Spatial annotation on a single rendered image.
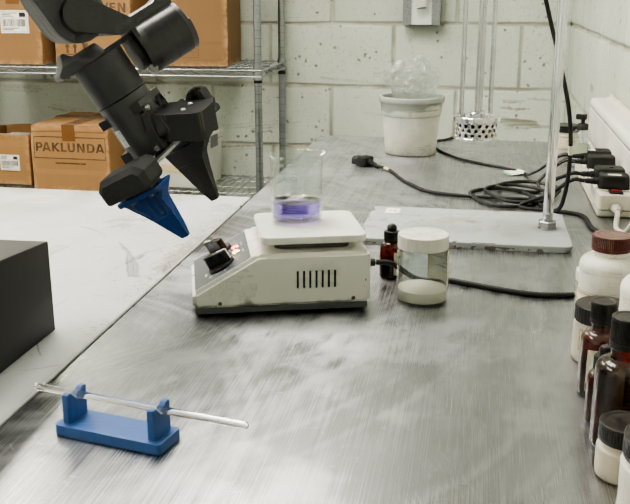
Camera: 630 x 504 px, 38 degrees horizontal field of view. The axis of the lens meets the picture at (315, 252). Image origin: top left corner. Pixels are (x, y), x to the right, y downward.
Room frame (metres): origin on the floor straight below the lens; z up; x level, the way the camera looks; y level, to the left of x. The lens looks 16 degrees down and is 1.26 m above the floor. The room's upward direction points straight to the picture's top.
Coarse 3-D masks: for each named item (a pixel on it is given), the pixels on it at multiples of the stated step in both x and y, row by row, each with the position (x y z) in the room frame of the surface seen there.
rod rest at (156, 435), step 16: (80, 384) 0.71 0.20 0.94; (64, 400) 0.69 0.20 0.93; (80, 400) 0.70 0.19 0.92; (160, 400) 0.68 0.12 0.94; (64, 416) 0.69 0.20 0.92; (80, 416) 0.70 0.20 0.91; (96, 416) 0.70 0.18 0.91; (112, 416) 0.70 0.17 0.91; (160, 416) 0.67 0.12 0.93; (64, 432) 0.68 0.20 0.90; (80, 432) 0.68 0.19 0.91; (96, 432) 0.67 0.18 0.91; (112, 432) 0.67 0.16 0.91; (128, 432) 0.67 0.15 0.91; (144, 432) 0.67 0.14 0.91; (160, 432) 0.67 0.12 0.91; (176, 432) 0.67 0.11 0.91; (128, 448) 0.66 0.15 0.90; (144, 448) 0.66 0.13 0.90; (160, 448) 0.65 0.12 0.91
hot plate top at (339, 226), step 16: (256, 224) 1.05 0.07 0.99; (272, 224) 1.04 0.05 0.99; (320, 224) 1.04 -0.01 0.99; (336, 224) 1.04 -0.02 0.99; (352, 224) 1.04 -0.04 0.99; (272, 240) 0.98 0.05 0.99; (288, 240) 0.98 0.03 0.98; (304, 240) 0.99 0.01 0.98; (320, 240) 0.99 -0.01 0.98; (336, 240) 0.99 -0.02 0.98; (352, 240) 0.99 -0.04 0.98
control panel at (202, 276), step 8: (232, 240) 1.08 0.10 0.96; (240, 240) 1.06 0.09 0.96; (240, 248) 1.03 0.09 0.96; (248, 248) 1.01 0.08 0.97; (232, 256) 1.02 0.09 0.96; (240, 256) 1.00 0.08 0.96; (248, 256) 0.99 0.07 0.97; (200, 264) 1.06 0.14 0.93; (232, 264) 0.99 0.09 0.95; (200, 272) 1.02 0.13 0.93; (208, 272) 1.01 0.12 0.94; (224, 272) 0.98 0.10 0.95; (200, 280) 1.00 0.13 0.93; (208, 280) 0.98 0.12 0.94
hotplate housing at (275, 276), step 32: (256, 256) 0.98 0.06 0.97; (288, 256) 0.98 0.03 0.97; (320, 256) 0.98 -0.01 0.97; (352, 256) 0.99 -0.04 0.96; (192, 288) 1.00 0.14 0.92; (224, 288) 0.97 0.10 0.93; (256, 288) 0.97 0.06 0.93; (288, 288) 0.98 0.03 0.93; (320, 288) 0.98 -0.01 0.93; (352, 288) 0.99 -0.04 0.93
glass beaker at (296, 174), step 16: (272, 160) 1.04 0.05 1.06; (288, 160) 1.03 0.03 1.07; (304, 160) 1.03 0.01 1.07; (320, 160) 1.05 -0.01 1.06; (272, 176) 1.05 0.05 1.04; (288, 176) 1.03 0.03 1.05; (304, 176) 1.03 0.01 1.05; (320, 176) 1.05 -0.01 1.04; (272, 192) 1.05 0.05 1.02; (288, 192) 1.03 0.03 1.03; (304, 192) 1.03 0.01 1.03; (320, 192) 1.05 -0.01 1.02; (272, 208) 1.05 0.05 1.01; (288, 208) 1.03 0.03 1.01; (304, 208) 1.03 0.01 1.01; (320, 208) 1.05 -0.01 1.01; (288, 224) 1.03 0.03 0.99; (304, 224) 1.03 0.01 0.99
